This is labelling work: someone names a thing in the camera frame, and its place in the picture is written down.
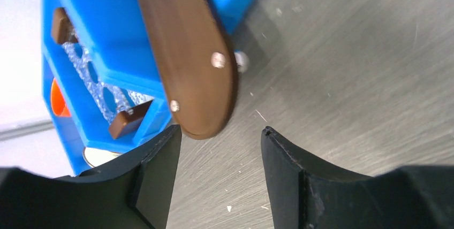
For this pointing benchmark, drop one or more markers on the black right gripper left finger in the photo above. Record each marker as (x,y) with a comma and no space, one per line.
(133,190)

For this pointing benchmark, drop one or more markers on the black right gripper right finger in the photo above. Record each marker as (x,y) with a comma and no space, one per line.
(306,191)

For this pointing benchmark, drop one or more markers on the silver metal cup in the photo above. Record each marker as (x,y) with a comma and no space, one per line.
(96,157)

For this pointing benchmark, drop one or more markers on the clear textured toothbrush holder rack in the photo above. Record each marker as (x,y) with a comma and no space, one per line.
(124,110)

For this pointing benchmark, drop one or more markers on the orange plastic mug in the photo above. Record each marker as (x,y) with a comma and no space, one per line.
(57,101)

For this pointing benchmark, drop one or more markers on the brown wooden oval tray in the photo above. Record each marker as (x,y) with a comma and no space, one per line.
(196,62)

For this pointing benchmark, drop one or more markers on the blue plastic divided bin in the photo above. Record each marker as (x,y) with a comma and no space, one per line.
(114,33)

